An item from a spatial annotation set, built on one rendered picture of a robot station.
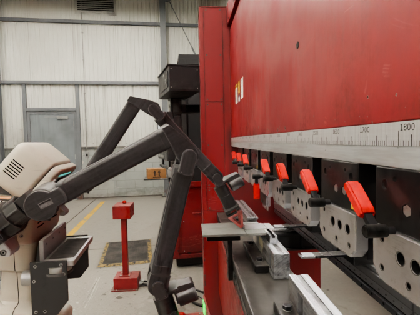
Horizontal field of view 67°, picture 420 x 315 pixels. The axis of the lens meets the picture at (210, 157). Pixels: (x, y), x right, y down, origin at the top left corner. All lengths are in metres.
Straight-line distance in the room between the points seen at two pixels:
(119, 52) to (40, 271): 7.71
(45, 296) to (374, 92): 0.98
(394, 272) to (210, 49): 1.98
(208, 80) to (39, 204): 1.61
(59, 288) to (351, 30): 0.97
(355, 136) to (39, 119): 8.33
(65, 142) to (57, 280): 7.49
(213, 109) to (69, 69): 6.68
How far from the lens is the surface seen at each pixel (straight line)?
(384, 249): 0.53
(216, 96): 2.24
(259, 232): 1.35
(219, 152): 2.22
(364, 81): 0.57
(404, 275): 0.50
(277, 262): 1.23
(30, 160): 1.05
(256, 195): 1.23
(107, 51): 8.58
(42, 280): 1.08
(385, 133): 0.51
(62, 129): 8.50
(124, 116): 1.27
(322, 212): 0.71
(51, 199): 0.87
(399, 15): 0.52
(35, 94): 8.77
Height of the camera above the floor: 1.38
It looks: 3 degrees down
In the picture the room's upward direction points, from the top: 1 degrees counter-clockwise
